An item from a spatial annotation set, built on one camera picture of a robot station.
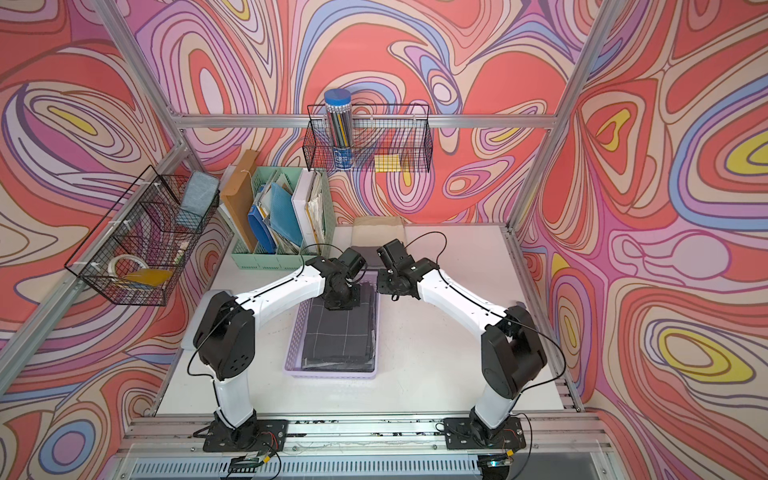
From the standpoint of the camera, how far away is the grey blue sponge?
799mm

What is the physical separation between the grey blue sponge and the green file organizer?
0.14m

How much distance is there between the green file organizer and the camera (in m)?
0.95
